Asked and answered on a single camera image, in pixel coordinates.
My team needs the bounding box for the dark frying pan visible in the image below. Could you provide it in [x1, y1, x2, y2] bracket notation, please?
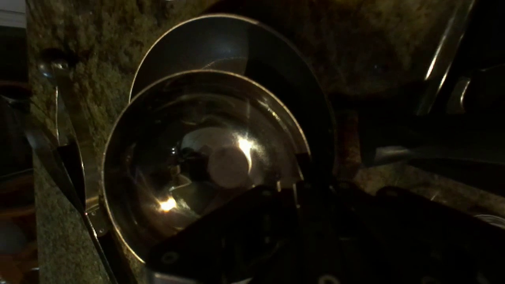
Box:
[127, 13, 340, 184]

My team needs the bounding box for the small shiny metal bowl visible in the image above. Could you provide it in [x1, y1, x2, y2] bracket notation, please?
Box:
[100, 68, 313, 266]

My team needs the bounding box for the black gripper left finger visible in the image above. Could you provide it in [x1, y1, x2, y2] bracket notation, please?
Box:
[144, 157, 318, 284]

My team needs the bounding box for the dark rod with round knob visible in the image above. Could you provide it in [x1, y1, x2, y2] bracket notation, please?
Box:
[23, 49, 140, 284]

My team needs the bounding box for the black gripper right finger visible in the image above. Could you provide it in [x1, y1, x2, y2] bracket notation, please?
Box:
[302, 152, 505, 284]

